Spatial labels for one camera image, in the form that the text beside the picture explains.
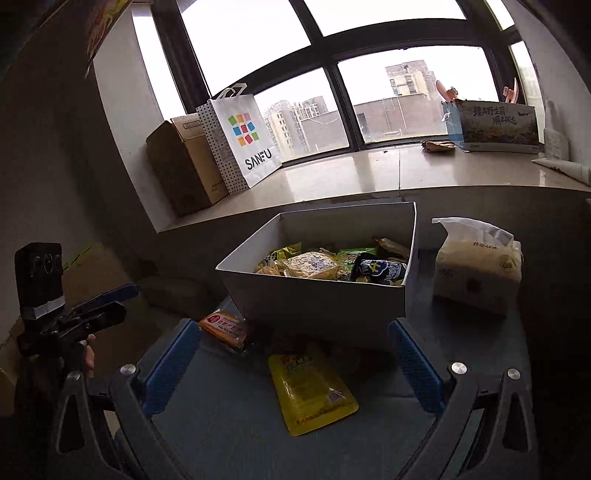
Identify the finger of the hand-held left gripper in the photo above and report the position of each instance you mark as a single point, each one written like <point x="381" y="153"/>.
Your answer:
<point x="108" y="316"/>
<point x="117" y="293"/>

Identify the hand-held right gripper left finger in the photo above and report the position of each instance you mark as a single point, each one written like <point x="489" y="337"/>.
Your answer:
<point x="171" y="364"/>

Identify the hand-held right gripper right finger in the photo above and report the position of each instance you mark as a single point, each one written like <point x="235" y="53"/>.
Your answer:
<point x="413" y="369"/>

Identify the orange snack packet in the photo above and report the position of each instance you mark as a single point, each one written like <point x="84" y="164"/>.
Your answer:
<point x="224" y="327"/>

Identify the dark blue snack packet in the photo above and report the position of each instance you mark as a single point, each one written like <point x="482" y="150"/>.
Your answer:
<point x="378" y="272"/>

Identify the white cardboard box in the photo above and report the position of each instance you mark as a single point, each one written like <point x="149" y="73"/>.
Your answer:
<point x="318" y="304"/>

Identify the person's left hand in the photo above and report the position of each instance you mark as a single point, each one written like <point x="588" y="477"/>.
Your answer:
<point x="89" y="357"/>

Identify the open brown cardboard box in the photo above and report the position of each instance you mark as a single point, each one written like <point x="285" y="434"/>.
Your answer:
<point x="87" y="265"/>

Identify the beige tissue pack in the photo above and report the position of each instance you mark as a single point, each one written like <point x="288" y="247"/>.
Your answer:
<point x="478" y="272"/>

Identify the brown cardboard carton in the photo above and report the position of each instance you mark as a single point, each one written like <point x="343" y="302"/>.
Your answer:
<point x="184" y="170"/>

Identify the white paper shopping bag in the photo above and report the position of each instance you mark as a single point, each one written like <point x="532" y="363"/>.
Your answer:
<point x="244" y="138"/>

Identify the brown crumpled wrapper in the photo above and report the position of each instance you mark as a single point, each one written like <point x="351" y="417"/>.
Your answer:
<point x="436" y="146"/>

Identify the white tube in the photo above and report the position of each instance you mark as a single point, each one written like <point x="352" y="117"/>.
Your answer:
<point x="561" y="168"/>

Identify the printed blue carton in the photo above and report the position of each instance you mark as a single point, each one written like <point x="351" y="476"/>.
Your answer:
<point x="498" y="127"/>

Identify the white pouch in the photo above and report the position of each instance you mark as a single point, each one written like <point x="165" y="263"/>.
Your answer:
<point x="556" y="134"/>

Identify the black framed window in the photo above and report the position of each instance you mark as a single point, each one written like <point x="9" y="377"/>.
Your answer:
<point x="332" y="55"/>

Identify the colourful wall poster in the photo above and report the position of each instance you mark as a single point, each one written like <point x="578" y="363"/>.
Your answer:
<point x="104" y="27"/>

